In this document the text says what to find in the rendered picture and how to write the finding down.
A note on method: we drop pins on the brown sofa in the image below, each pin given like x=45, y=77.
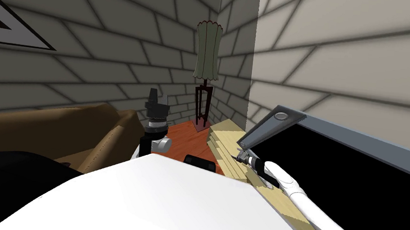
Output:
x=35, y=131

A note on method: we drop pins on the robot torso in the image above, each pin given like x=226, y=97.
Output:
x=164, y=210

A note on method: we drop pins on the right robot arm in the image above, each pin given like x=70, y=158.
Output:
x=316, y=214

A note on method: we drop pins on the green shade floor lamp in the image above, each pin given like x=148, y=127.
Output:
x=207, y=54

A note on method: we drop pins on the pale wooden table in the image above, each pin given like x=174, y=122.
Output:
x=225, y=142

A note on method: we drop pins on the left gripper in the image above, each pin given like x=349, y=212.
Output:
x=157, y=110

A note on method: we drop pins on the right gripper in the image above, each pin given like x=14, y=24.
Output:
x=250, y=161

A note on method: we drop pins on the grey framed black television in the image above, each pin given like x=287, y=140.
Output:
x=353, y=191

